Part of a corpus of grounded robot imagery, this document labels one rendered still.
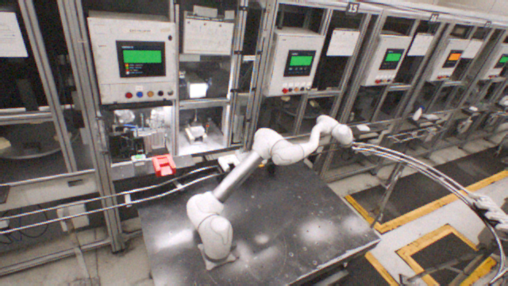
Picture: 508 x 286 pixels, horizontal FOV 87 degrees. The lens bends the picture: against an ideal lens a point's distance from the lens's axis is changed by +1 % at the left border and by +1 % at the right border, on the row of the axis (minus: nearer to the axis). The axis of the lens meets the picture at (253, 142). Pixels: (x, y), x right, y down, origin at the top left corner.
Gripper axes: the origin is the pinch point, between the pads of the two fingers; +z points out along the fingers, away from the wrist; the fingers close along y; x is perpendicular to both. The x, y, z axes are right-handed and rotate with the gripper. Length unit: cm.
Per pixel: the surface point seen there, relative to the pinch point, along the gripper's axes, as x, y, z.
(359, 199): -1, 5, 133
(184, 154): 53, 100, -65
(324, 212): 51, 6, 1
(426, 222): -4, -67, 164
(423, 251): 34, -67, 130
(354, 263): 76, -20, 30
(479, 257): 35, -99, 67
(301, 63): -39, 39, -61
